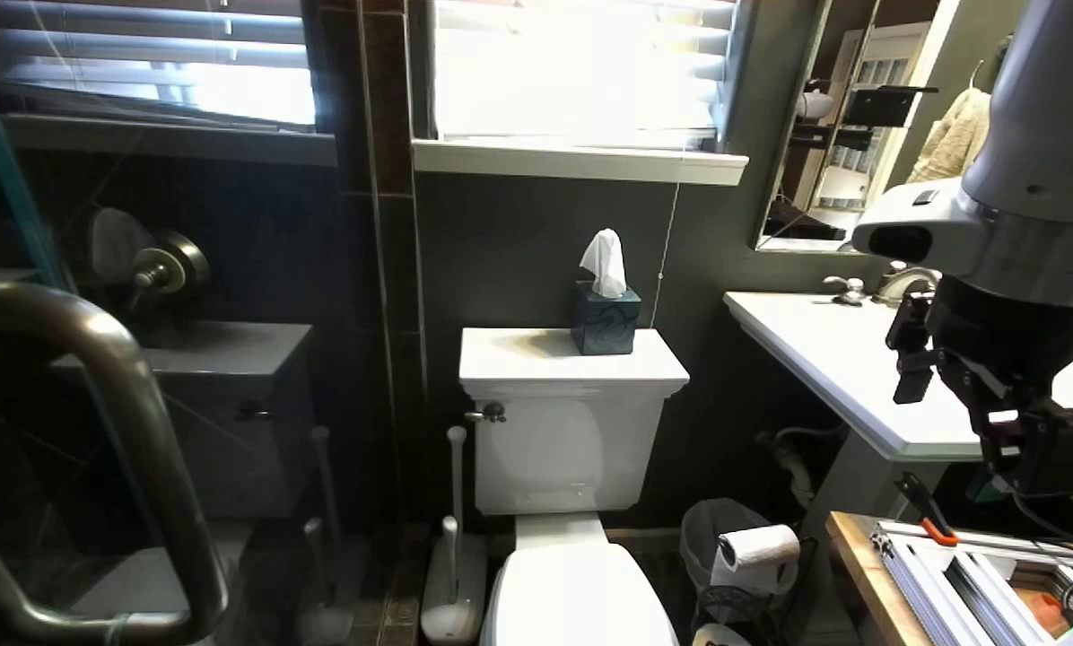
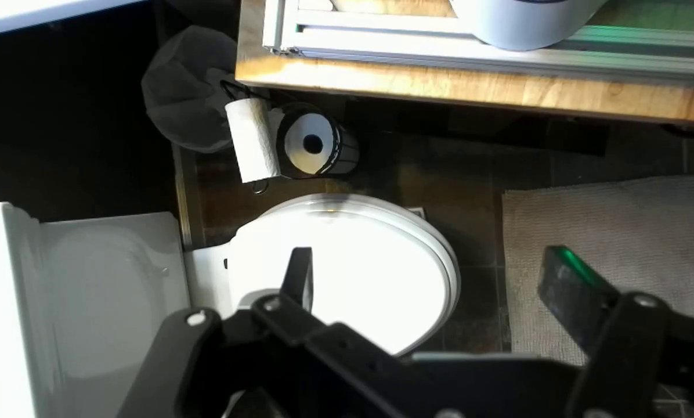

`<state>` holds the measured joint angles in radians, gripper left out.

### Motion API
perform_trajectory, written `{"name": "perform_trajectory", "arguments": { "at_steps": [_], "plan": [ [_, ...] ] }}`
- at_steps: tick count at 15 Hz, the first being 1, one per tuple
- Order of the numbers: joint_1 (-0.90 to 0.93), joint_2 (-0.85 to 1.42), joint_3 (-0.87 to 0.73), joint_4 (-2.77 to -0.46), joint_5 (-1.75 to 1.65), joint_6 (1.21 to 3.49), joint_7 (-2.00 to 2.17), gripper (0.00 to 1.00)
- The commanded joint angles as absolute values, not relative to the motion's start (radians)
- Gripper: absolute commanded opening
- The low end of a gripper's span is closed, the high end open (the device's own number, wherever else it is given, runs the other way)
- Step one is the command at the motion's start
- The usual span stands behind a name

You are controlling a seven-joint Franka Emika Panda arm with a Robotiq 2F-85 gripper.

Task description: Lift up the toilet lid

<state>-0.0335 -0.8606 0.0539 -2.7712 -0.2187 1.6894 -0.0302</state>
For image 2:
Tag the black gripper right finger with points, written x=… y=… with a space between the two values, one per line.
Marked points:
x=574 y=290

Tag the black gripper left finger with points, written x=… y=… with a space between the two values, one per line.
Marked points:
x=298 y=278

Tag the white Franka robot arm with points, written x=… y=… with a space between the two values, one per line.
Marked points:
x=523 y=23

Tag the white toilet bowl with seat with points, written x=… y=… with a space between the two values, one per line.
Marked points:
x=455 y=281

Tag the toilet paper roll in holder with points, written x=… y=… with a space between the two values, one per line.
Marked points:
x=313 y=144

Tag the white toilet tank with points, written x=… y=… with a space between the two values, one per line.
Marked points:
x=91 y=310

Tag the grey bath mat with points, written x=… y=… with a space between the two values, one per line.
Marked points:
x=632 y=233

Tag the grey bin bag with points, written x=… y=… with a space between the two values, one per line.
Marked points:
x=186 y=84

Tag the aluminium profile frame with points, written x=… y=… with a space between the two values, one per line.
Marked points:
x=406 y=42

